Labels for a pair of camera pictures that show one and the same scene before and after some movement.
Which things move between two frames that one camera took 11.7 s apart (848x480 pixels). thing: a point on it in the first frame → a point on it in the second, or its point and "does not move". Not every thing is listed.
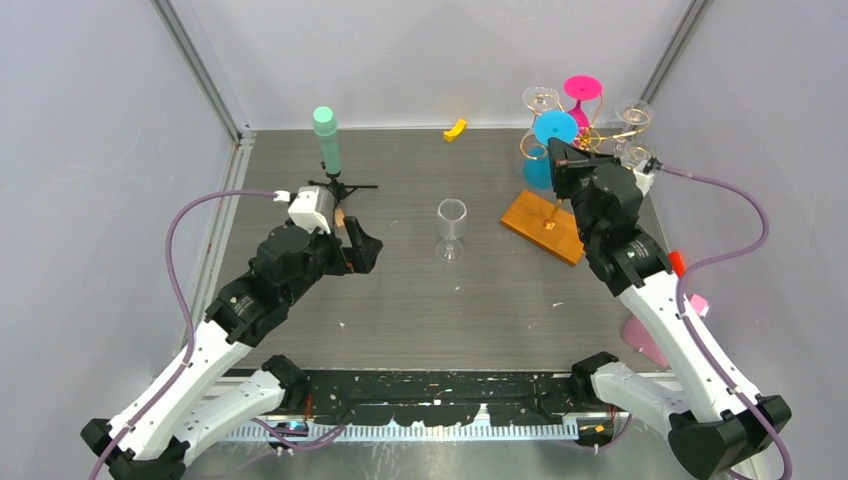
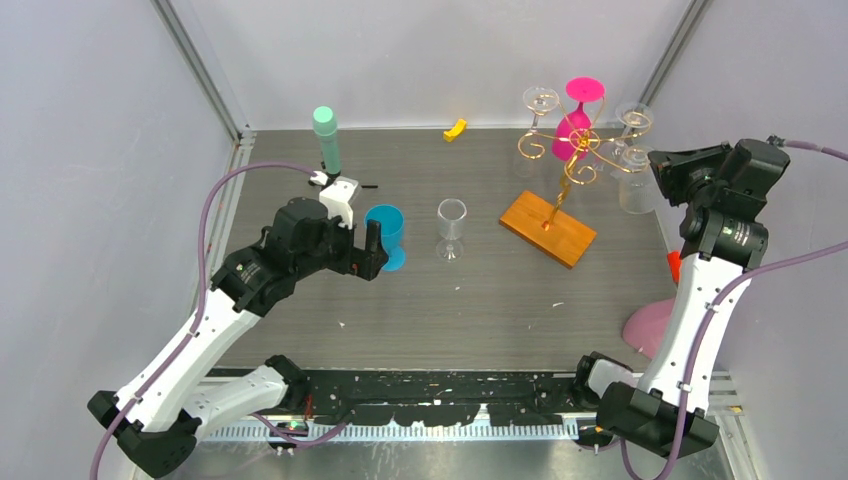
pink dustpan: x=634 y=333 does not move
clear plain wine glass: x=451 y=216 does not move
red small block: x=677 y=262 does not move
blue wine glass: x=537 y=162 → x=391 y=221
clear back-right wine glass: x=632 y=112 does not move
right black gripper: x=569 y=162 → x=670 y=167
